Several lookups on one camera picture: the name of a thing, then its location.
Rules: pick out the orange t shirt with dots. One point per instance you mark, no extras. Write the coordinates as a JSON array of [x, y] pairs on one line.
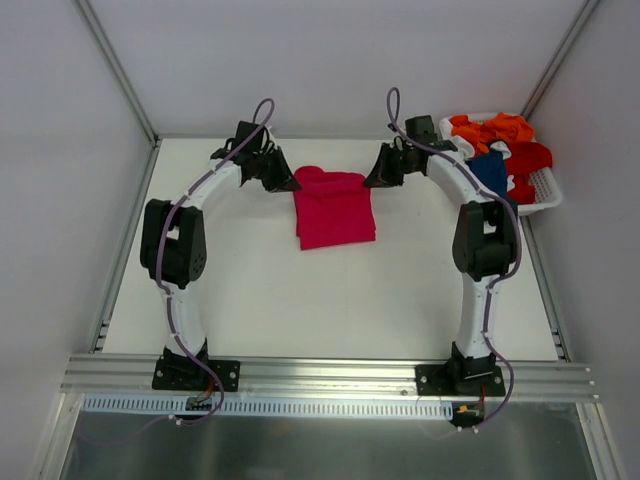
[[478, 135]]

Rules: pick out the white plastic laundry basket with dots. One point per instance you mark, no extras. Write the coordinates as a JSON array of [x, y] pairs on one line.
[[548, 194]]

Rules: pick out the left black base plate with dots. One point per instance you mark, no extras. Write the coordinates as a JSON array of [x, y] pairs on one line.
[[182, 374]]

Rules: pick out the red t shirt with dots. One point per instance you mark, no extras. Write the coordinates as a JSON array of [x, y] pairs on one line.
[[526, 158]]

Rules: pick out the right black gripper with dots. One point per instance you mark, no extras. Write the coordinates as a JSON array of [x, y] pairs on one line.
[[393, 163]]

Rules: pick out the crimson pink t shirt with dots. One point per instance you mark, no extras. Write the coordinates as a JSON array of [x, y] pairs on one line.
[[333, 208]]

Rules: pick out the white slotted cable duct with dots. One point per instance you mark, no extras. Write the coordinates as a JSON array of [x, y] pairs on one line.
[[270, 407]]

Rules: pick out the blue t shirt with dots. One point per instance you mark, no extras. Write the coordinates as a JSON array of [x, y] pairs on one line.
[[490, 170]]

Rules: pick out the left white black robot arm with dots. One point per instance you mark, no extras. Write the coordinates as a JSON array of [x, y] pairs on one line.
[[173, 250]]

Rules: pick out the left aluminium frame post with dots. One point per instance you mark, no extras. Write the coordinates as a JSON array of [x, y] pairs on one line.
[[104, 46]]

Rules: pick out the right aluminium frame post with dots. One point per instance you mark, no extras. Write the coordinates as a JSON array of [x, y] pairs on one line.
[[579, 23]]

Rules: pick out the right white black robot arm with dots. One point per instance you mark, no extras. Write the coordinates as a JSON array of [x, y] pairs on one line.
[[486, 250]]

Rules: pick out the aluminium mounting rail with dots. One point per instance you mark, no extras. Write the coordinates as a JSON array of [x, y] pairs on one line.
[[527, 381]]

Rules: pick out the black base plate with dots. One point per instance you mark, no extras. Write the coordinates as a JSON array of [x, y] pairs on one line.
[[448, 380], [182, 374]]

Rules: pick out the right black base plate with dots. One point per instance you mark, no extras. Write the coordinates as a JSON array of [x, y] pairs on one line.
[[448, 380]]

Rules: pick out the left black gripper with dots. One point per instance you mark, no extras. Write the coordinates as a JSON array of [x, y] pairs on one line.
[[270, 167]]

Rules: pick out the aluminium frame post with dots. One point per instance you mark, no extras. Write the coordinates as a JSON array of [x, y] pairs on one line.
[[104, 46], [579, 23]]

